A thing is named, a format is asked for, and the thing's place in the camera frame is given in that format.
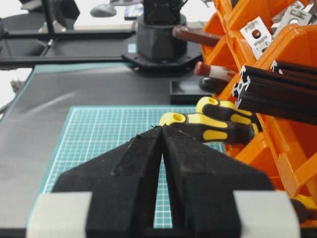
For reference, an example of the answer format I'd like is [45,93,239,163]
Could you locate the black aluminium extrusion front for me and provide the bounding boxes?
[232,65,317,125]

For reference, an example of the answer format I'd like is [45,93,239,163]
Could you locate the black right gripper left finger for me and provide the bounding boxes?
[28,126,163,238]

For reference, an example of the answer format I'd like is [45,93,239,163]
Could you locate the small black tray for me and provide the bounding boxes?
[169,81,211,105]

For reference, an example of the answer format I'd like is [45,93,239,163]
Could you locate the silver metal bracket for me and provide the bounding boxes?
[240,16,273,60]
[271,0,313,37]

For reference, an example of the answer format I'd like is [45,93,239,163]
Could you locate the black frame rail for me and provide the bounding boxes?
[0,0,132,70]

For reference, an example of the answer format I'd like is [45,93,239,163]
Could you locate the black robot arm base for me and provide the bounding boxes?
[122,0,202,69]

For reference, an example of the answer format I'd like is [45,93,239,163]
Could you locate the black table mat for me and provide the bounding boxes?
[0,63,199,229]

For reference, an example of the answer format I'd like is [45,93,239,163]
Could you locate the black aluminium extrusion rear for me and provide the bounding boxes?
[270,60,317,80]

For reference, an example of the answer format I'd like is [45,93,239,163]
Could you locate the red white tool handle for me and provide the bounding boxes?
[194,61,237,82]

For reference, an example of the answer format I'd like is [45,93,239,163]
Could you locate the yellow black screwdriver handle front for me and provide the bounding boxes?
[159,112,259,145]

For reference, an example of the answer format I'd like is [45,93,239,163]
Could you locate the black gear wheel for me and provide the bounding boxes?
[290,198,310,223]

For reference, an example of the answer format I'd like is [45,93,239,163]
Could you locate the black tool handle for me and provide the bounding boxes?
[199,77,228,94]

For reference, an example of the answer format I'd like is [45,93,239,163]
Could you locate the brown tool handle upper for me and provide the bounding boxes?
[172,25,221,47]

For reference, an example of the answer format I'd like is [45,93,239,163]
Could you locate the black aluminium extrusion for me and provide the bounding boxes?
[232,65,317,125]
[270,60,317,80]

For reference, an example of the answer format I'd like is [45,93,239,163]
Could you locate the yellow black screwdriver handle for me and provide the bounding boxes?
[196,97,262,131]
[159,112,259,145]

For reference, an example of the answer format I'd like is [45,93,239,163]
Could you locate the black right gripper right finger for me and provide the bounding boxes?
[161,125,302,238]

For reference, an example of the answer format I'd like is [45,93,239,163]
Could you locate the silver metal bracket rear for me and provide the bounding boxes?
[271,0,313,37]

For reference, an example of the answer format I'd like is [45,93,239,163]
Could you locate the green cutting mat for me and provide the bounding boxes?
[43,106,227,229]

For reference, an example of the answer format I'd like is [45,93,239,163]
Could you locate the yellow black screwdriver handle rear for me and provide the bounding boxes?
[196,97,262,131]

